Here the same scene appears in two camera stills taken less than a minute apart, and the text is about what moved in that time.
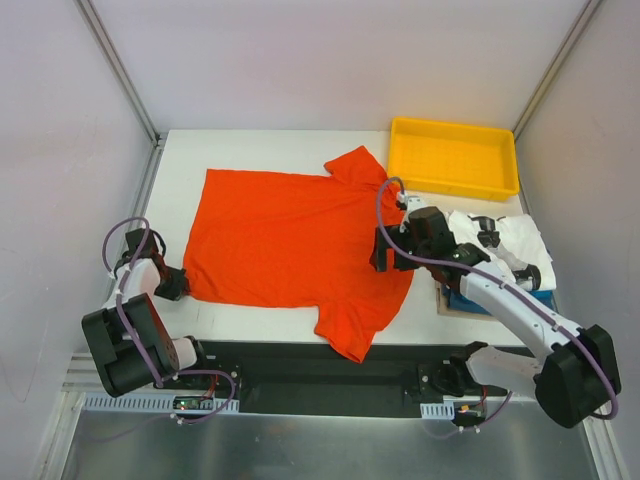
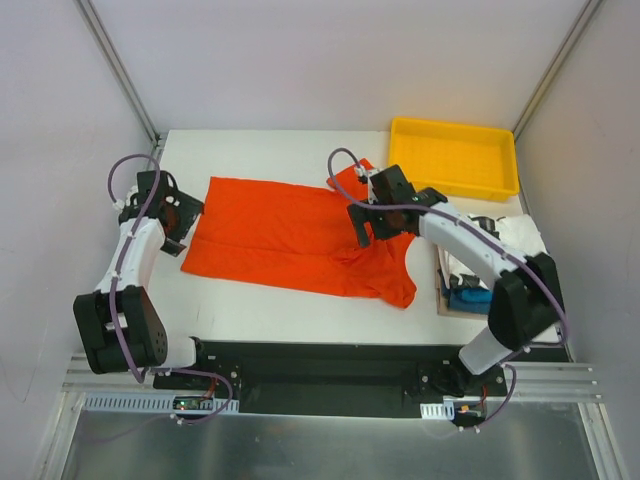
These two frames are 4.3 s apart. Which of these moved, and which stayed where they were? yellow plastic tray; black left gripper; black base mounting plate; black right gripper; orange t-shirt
Moved: black right gripper; orange t-shirt; black left gripper
Stayed: black base mounting plate; yellow plastic tray
